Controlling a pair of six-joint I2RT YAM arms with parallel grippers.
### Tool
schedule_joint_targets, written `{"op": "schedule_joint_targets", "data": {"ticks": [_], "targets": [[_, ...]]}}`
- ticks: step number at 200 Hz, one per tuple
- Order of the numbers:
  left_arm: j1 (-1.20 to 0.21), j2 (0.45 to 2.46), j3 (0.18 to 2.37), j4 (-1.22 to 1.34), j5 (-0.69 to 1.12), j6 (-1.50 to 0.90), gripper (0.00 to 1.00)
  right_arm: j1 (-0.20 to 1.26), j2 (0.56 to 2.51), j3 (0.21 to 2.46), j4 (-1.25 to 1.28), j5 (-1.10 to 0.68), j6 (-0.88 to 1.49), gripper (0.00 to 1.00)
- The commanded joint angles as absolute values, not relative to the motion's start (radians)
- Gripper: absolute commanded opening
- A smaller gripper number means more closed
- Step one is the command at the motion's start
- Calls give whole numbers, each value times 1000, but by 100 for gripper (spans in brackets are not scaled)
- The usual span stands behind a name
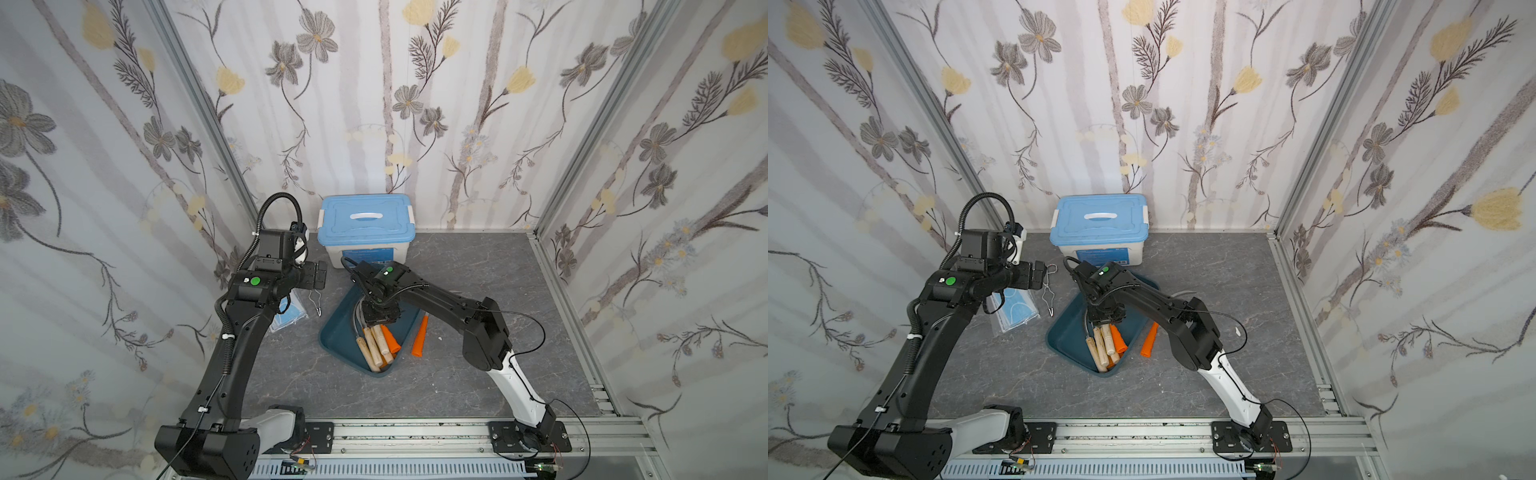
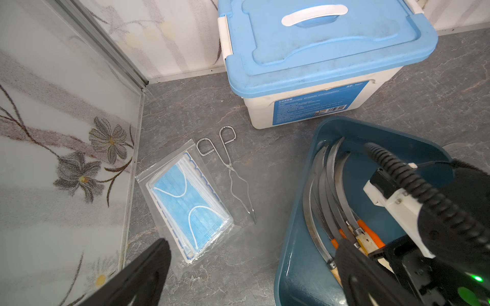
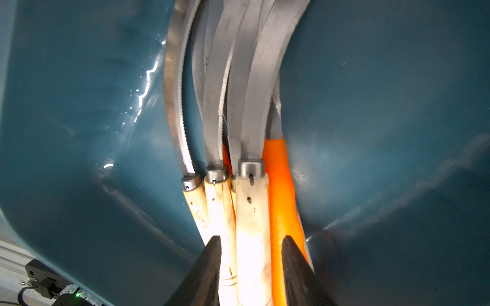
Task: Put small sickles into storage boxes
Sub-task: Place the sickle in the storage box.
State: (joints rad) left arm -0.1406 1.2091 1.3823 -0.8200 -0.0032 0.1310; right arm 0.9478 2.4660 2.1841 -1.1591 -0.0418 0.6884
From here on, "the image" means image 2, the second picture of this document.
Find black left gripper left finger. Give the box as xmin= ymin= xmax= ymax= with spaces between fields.
xmin=81 ymin=238 xmax=172 ymax=305

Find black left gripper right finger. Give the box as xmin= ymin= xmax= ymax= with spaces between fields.
xmin=335 ymin=240 xmax=421 ymax=305

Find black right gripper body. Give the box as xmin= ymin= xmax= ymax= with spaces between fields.
xmin=369 ymin=235 xmax=489 ymax=305

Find wooden handle sickle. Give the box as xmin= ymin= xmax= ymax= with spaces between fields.
xmin=302 ymin=150 xmax=342 ymax=287
xmin=334 ymin=152 xmax=378 ymax=255
xmin=311 ymin=145 xmax=341 ymax=249
xmin=318 ymin=145 xmax=356 ymax=242

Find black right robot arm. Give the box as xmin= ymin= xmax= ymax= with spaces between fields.
xmin=364 ymin=143 xmax=489 ymax=305

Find teal plastic tray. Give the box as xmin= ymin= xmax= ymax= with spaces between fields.
xmin=274 ymin=116 xmax=452 ymax=305

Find bagged blue face masks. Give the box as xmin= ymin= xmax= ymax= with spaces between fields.
xmin=135 ymin=140 xmax=241 ymax=278

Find white box with blue lid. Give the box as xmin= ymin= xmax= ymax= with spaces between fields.
xmin=218 ymin=1 xmax=438 ymax=130

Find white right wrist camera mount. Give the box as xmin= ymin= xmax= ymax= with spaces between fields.
xmin=363 ymin=168 xmax=435 ymax=259

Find metal wire tongs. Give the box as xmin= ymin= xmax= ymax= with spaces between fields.
xmin=196 ymin=125 xmax=257 ymax=224

